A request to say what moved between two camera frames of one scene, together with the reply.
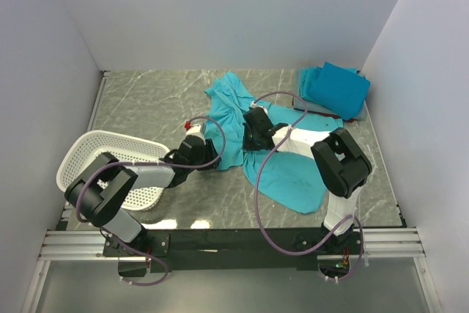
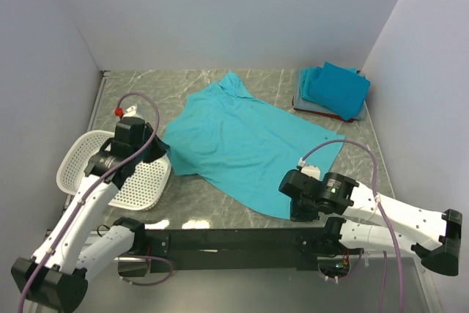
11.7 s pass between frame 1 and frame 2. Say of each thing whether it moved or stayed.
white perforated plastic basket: stayed
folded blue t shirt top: stayed
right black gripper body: moved
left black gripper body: moved
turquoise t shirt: moved
